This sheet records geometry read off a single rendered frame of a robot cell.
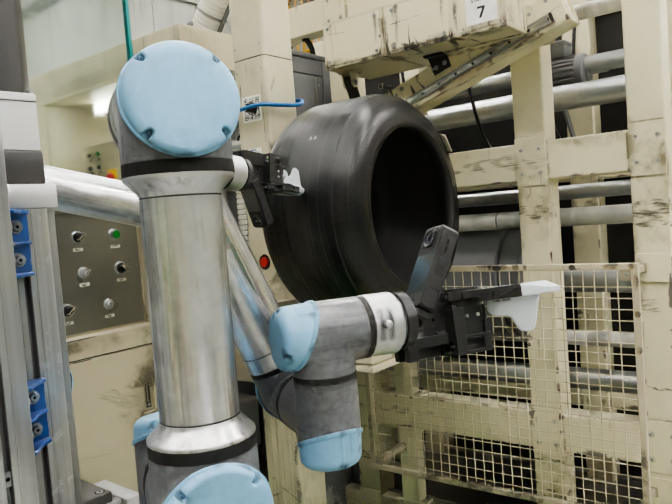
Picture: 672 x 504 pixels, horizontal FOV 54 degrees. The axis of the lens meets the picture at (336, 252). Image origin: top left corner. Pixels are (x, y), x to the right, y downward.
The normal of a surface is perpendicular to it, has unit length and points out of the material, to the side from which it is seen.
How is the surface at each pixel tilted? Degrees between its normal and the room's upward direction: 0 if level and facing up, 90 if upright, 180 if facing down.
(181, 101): 82
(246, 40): 90
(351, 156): 70
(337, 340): 90
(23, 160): 90
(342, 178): 79
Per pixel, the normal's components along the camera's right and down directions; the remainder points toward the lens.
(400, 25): -0.61, 0.09
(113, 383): 0.79, -0.03
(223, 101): 0.40, -0.11
